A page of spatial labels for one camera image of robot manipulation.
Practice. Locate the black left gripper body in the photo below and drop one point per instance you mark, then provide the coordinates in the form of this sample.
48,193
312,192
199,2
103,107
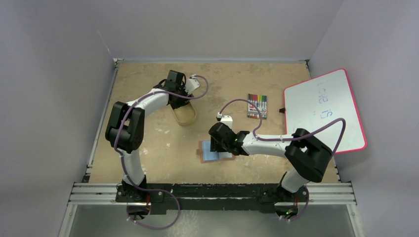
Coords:
182,91

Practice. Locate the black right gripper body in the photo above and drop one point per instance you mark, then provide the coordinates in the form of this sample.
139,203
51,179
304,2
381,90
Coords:
215,145

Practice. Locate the pink leather card holder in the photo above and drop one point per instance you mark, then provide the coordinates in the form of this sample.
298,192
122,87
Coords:
207,156

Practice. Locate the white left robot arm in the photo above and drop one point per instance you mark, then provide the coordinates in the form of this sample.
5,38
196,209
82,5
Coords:
125,128

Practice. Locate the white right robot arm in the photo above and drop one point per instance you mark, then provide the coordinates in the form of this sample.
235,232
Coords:
308,155

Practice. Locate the beige oval plastic tray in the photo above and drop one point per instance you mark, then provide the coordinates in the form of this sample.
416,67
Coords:
184,112

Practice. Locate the pack of coloured markers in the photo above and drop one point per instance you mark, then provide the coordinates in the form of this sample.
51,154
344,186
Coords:
257,109

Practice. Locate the pink framed whiteboard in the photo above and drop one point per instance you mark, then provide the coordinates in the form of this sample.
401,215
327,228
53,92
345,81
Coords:
318,101

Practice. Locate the aluminium frame rail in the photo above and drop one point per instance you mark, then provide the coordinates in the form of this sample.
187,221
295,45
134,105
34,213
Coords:
322,193

